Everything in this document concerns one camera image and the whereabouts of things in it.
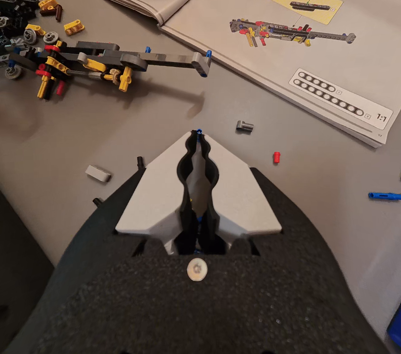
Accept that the long grey Technic assembly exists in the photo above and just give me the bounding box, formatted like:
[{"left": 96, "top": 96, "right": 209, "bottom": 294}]
[{"left": 0, "top": 40, "right": 213, "bottom": 100}]

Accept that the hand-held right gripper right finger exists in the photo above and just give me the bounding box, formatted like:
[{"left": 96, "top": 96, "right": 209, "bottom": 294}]
[{"left": 200, "top": 132, "right": 282, "bottom": 245}]

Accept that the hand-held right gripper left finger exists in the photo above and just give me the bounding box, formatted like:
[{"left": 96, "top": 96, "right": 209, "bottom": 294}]
[{"left": 115, "top": 131, "right": 198, "bottom": 256}]

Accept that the light grey lego connector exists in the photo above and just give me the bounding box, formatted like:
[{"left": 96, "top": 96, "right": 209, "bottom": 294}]
[{"left": 85, "top": 165, "right": 112, "bottom": 183}]

